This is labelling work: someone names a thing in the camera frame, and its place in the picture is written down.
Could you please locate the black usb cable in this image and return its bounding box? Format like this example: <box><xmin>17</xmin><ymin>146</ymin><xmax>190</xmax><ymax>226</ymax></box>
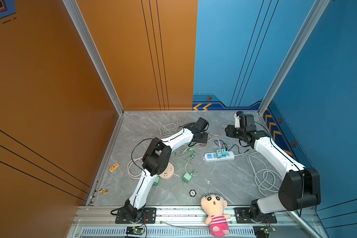
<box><xmin>221</xmin><ymin>139</ymin><xmax>250</xmax><ymax>154</ymax></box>

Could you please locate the black poker chip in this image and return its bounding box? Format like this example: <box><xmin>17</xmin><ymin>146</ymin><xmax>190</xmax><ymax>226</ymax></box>
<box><xmin>189</xmin><ymin>189</ymin><xmax>196</xmax><ymax>197</ymax></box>

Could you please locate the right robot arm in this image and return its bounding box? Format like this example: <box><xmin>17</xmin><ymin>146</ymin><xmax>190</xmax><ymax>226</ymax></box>
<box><xmin>225</xmin><ymin>111</ymin><xmax>321</xmax><ymax>223</ymax></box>

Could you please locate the light green charger left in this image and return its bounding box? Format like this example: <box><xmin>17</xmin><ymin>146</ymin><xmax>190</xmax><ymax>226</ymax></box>
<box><xmin>153</xmin><ymin>177</ymin><xmax>160</xmax><ymax>186</ymax></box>

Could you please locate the light green charger middle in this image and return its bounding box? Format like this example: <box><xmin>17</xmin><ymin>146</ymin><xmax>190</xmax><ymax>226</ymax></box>
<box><xmin>182</xmin><ymin>172</ymin><xmax>192</xmax><ymax>183</ymax></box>

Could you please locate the round pink power socket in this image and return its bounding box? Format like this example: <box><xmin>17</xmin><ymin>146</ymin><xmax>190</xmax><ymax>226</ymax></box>
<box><xmin>159</xmin><ymin>162</ymin><xmax>175</xmax><ymax>180</ymax></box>

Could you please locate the plush doll pink dress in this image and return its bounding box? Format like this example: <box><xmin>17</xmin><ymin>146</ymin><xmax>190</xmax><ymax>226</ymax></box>
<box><xmin>201</xmin><ymin>194</ymin><xmax>231</xmax><ymax>237</ymax></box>

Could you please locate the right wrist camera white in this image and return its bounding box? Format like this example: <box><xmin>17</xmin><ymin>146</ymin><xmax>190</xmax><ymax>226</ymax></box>
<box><xmin>234</xmin><ymin>111</ymin><xmax>244</xmax><ymax>128</ymax></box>

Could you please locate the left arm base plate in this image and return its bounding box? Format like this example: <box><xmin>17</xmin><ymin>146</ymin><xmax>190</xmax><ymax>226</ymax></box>
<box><xmin>115</xmin><ymin>207</ymin><xmax>157</xmax><ymax>224</ymax></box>

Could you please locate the white cable of teal charger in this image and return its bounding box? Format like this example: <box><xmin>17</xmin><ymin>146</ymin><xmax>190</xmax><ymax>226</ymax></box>
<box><xmin>209</xmin><ymin>137</ymin><xmax>222</xmax><ymax>152</ymax></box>

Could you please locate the right green circuit board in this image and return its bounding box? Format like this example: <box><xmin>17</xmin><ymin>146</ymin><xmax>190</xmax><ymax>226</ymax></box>
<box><xmin>253</xmin><ymin>226</ymin><xmax>276</xmax><ymax>238</ymax></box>

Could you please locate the teal charger with black cable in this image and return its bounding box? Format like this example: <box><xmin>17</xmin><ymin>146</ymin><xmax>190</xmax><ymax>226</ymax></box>
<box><xmin>221</xmin><ymin>149</ymin><xmax>228</xmax><ymax>156</ymax></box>

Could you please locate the white power strip cord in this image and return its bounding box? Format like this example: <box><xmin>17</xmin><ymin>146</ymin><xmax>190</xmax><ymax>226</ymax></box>
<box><xmin>233</xmin><ymin>151</ymin><xmax>285</xmax><ymax>198</ymax></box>

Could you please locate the white usb cable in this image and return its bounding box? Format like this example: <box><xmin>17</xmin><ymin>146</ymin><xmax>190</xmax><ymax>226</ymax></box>
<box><xmin>158</xmin><ymin>117</ymin><xmax>179</xmax><ymax>138</ymax></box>

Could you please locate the small toy figure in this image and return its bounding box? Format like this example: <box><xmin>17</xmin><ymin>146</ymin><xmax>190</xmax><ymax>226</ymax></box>
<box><xmin>99</xmin><ymin>189</ymin><xmax>110</xmax><ymax>194</ymax></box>

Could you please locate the small wooden block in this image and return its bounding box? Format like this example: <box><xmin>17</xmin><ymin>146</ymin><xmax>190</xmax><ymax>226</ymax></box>
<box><xmin>109</xmin><ymin>163</ymin><xmax>120</xmax><ymax>173</ymax></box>

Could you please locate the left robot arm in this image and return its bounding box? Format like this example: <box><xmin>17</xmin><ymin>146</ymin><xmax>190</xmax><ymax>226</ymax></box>
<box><xmin>124</xmin><ymin>117</ymin><xmax>209</xmax><ymax>222</ymax></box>

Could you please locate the left green circuit board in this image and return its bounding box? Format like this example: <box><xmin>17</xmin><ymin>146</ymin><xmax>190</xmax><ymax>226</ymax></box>
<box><xmin>125</xmin><ymin>227</ymin><xmax>146</xmax><ymax>238</ymax></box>

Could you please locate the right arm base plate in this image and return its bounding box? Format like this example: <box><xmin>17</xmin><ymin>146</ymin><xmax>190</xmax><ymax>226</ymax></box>
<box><xmin>234</xmin><ymin>207</ymin><xmax>277</xmax><ymax>224</ymax></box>

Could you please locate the white blue power strip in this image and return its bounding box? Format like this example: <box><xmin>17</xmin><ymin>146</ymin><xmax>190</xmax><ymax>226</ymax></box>
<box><xmin>203</xmin><ymin>151</ymin><xmax>236</xmax><ymax>163</ymax></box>

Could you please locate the aluminium front rail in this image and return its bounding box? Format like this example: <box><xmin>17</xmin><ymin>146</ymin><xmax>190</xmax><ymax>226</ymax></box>
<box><xmin>67</xmin><ymin>205</ymin><xmax>328</xmax><ymax>238</ymax></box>

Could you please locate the green circuit board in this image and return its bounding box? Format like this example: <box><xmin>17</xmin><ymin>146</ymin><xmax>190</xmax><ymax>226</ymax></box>
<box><xmin>253</xmin><ymin>226</ymin><xmax>276</xmax><ymax>238</ymax></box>
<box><xmin>125</xmin><ymin>227</ymin><xmax>146</xmax><ymax>238</ymax></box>

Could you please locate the light green charger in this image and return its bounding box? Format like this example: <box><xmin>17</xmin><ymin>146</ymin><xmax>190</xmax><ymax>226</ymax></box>
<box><xmin>153</xmin><ymin>177</ymin><xmax>160</xmax><ymax>186</ymax></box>
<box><xmin>182</xmin><ymin>172</ymin><xmax>192</xmax><ymax>183</ymax></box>

